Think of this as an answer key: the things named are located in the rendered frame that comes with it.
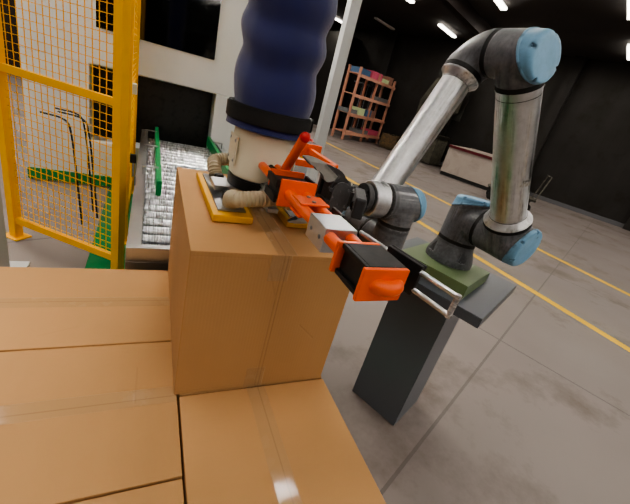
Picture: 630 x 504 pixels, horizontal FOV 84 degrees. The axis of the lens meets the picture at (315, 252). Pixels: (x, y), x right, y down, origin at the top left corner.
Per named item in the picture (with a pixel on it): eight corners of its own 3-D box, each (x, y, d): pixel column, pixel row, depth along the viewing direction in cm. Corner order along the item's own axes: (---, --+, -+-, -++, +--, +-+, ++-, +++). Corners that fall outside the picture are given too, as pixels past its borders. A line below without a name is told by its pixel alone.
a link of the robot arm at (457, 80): (465, 17, 97) (328, 220, 108) (504, 16, 88) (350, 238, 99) (481, 47, 104) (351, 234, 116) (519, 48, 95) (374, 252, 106)
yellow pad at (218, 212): (195, 177, 110) (197, 161, 108) (227, 181, 115) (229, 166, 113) (211, 221, 83) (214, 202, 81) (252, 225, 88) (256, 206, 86)
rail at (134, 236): (140, 150, 323) (141, 128, 315) (147, 151, 325) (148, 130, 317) (123, 289, 138) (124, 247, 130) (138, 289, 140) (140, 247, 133)
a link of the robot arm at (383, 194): (384, 223, 87) (397, 186, 83) (368, 221, 85) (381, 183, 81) (366, 209, 94) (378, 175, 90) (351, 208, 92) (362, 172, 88)
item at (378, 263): (328, 269, 53) (337, 239, 51) (368, 270, 56) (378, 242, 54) (354, 302, 46) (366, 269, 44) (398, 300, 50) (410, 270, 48)
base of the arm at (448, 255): (434, 245, 158) (443, 225, 154) (475, 265, 149) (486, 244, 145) (418, 252, 143) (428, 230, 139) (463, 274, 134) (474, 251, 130)
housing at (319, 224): (302, 234, 64) (308, 211, 62) (335, 236, 67) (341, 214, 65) (317, 253, 58) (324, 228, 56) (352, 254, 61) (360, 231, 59)
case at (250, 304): (167, 269, 133) (176, 166, 117) (268, 272, 151) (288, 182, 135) (173, 395, 85) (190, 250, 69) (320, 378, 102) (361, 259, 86)
